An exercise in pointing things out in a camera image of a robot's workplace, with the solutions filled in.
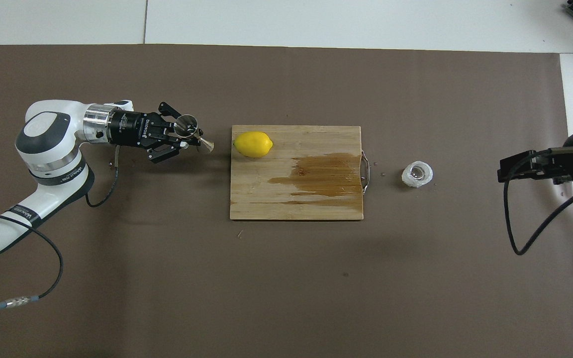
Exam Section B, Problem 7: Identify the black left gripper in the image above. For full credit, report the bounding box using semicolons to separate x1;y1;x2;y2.
109;101;203;165

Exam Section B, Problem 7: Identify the steel double jigger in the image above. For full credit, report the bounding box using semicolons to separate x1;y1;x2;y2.
174;114;215;153

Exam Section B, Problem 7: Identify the yellow lemon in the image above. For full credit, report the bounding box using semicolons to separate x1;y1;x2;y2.
233;131;274;159

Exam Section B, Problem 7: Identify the wooden cutting board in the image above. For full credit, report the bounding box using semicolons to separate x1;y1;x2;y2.
229;124;370;221

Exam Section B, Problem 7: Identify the brown paper table mat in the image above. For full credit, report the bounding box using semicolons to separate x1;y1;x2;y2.
0;44;573;358

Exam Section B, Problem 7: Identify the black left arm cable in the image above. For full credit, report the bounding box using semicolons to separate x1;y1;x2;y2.
0;145;120;311

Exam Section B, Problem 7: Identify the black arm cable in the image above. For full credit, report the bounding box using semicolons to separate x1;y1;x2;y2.
503;147;573;257
0;145;120;311

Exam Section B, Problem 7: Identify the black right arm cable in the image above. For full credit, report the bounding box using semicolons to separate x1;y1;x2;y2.
503;147;573;257

